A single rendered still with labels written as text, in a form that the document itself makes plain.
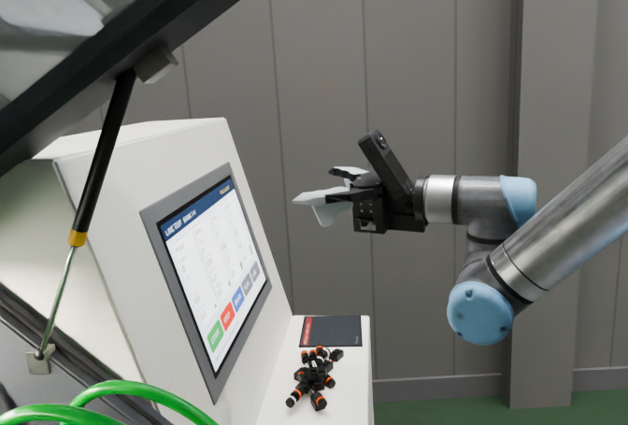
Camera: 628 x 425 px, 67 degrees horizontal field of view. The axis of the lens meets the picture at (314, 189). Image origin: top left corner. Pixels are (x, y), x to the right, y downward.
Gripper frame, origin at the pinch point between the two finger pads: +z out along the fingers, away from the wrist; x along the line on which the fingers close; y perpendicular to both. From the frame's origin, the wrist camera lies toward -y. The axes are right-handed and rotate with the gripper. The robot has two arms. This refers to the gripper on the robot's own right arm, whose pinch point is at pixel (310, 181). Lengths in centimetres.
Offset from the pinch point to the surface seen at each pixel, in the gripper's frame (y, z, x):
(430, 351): 138, 11, 128
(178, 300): 13.8, 16.1, -20.0
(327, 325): 52, 15, 27
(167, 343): 16.6, 13.4, -26.7
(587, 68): 6, -51, 163
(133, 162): -8.3, 22.4, -16.4
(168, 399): 9.4, -1.7, -41.2
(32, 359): 9.5, 20.6, -41.3
